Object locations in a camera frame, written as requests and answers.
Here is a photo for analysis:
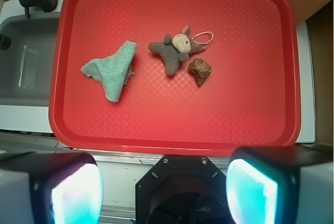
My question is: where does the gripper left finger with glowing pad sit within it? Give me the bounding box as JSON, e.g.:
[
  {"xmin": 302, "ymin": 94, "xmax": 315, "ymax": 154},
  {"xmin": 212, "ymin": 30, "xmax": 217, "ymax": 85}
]
[{"xmin": 1, "ymin": 152, "xmax": 103, "ymax": 223}]

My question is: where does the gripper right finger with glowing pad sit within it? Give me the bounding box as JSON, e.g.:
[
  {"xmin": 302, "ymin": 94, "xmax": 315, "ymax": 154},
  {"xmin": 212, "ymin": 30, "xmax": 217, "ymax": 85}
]
[{"xmin": 226, "ymin": 146, "xmax": 333, "ymax": 223}]

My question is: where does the light blue woven cloth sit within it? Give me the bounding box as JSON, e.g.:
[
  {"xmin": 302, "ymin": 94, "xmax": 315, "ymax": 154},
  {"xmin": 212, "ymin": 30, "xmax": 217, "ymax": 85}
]
[{"xmin": 81, "ymin": 41, "xmax": 137, "ymax": 103}]

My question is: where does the red plastic tray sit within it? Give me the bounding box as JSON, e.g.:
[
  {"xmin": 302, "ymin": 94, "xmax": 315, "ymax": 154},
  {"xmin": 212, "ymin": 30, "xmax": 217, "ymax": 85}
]
[{"xmin": 49, "ymin": 0, "xmax": 301, "ymax": 157}]

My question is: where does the grey toy sink basin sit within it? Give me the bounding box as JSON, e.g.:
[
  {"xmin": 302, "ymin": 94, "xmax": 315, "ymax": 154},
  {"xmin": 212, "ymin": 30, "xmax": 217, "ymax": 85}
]
[{"xmin": 1, "ymin": 13, "xmax": 60, "ymax": 107}]

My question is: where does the brown rock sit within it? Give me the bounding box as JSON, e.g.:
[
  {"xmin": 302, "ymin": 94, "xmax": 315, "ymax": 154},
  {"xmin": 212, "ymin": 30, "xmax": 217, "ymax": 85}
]
[{"xmin": 188, "ymin": 58, "xmax": 212, "ymax": 86}]

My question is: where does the black knob at sink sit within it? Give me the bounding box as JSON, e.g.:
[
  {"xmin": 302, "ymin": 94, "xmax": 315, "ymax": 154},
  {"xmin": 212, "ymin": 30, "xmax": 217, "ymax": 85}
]
[{"xmin": 0, "ymin": 34, "xmax": 11, "ymax": 51}]

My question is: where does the grey plush animal toy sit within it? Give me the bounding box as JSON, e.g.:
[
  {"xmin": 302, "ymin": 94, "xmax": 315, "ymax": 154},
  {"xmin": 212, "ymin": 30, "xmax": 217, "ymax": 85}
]
[{"xmin": 148, "ymin": 25, "xmax": 214, "ymax": 76}]

